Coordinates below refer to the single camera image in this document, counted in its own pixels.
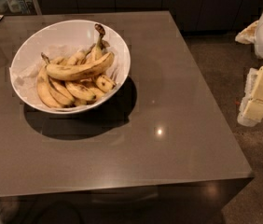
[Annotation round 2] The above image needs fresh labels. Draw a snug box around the yellow banana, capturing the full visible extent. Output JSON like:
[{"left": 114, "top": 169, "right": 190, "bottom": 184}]
[
  {"left": 81, "top": 80, "right": 104, "bottom": 99},
  {"left": 67, "top": 45, "right": 93, "bottom": 65},
  {"left": 36, "top": 67, "right": 62, "bottom": 108},
  {"left": 48, "top": 77, "right": 75, "bottom": 106},
  {"left": 46, "top": 52, "right": 115, "bottom": 81}
]

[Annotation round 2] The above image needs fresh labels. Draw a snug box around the short right spotted banana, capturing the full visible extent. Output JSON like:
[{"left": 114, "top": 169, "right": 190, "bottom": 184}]
[{"left": 95, "top": 75, "right": 117, "bottom": 92}]

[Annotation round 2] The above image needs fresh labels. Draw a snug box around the upright banana with stem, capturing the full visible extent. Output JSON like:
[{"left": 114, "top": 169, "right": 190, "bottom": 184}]
[{"left": 90, "top": 23, "right": 105, "bottom": 62}]

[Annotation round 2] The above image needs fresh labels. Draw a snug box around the middle spotted banana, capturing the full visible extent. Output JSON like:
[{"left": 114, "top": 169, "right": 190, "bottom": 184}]
[{"left": 65, "top": 81, "right": 96, "bottom": 101}]

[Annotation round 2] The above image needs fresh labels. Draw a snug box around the white bowl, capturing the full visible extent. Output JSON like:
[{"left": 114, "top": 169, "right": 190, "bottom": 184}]
[{"left": 8, "top": 19, "right": 132, "bottom": 115}]

